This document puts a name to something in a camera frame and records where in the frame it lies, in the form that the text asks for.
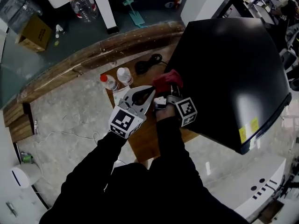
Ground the brown cardboard box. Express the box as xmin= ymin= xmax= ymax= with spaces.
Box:
xmin=14 ymin=14 xmax=53 ymax=54

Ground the red-capped clear plastic bottle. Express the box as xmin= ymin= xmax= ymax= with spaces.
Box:
xmin=100 ymin=74 xmax=120 ymax=92

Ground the black office chair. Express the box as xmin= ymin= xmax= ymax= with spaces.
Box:
xmin=278 ymin=24 xmax=299 ymax=92

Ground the person's black-clothed torso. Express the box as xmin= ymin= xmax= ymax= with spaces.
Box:
xmin=102 ymin=162 xmax=250 ymax=224

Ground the coiled black cable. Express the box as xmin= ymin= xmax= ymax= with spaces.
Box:
xmin=135 ymin=53 xmax=168 ymax=76

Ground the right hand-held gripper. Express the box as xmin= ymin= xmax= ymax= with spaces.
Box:
xmin=153 ymin=84 xmax=198 ymax=127

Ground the white-capped clear plastic bottle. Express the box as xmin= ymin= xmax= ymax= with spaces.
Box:
xmin=116 ymin=67 xmax=134 ymax=87

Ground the black mini fridge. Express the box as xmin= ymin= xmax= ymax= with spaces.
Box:
xmin=163 ymin=17 xmax=292 ymax=155

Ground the person's left forearm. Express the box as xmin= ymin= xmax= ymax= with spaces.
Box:
xmin=39 ymin=131 xmax=128 ymax=224

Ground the person's right forearm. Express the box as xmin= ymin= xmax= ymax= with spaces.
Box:
xmin=149 ymin=104 xmax=234 ymax=224

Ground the white pillar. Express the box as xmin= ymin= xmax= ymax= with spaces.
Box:
xmin=180 ymin=0 xmax=235 ymax=28

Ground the teal mop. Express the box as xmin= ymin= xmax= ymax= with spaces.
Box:
xmin=115 ymin=0 xmax=146 ymax=28

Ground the large red-capped water jug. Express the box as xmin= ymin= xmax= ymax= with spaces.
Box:
xmin=68 ymin=0 xmax=100 ymax=23

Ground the white table leg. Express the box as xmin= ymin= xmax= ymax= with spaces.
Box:
xmin=89 ymin=0 xmax=120 ymax=35

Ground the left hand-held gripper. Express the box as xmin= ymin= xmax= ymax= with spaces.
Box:
xmin=108 ymin=85 xmax=157 ymax=140

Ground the red cloth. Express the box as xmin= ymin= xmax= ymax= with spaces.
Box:
xmin=151 ymin=69 xmax=184 ymax=98

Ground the round white device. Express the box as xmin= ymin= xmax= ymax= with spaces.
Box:
xmin=10 ymin=163 xmax=42 ymax=189

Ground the white appliance with black slots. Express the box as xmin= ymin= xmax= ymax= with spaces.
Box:
xmin=202 ymin=157 xmax=287 ymax=223

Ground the thin white cable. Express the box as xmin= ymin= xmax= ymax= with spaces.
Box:
xmin=32 ymin=130 xmax=100 ymax=154

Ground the grey plastic bag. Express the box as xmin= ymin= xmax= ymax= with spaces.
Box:
xmin=0 ymin=0 xmax=43 ymax=34

